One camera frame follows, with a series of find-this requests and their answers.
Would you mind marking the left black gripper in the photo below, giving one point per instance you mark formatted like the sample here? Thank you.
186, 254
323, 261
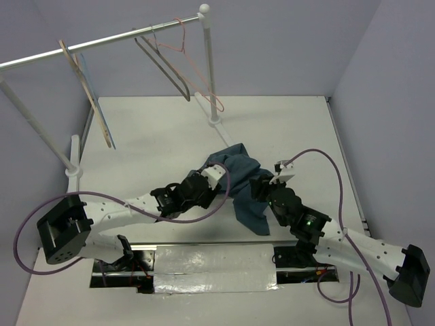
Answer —
210, 195

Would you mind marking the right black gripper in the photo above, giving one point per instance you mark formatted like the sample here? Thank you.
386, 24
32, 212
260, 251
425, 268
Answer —
257, 186

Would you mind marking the blue t shirt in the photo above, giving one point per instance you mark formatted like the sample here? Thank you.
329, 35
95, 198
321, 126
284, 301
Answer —
242, 169

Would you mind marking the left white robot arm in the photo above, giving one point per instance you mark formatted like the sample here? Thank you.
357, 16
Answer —
74, 228

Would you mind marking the grey plastic hanger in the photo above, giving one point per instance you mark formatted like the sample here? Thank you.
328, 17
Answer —
152, 50

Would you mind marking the white clothes rack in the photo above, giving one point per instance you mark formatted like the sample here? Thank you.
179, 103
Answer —
73, 170

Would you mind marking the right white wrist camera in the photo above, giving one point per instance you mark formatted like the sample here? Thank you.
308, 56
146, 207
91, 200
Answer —
284, 171

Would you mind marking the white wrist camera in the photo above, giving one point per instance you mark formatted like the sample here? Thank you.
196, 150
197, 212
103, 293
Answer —
284, 171
213, 175

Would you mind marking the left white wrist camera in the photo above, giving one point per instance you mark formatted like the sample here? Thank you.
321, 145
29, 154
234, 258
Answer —
213, 175

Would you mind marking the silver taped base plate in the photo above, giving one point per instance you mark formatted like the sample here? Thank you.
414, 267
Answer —
211, 268

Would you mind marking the blue wire hanger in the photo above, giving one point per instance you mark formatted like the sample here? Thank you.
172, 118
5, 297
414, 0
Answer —
79, 67

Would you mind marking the pink wire hanger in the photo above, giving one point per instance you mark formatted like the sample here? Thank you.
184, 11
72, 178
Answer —
215, 102

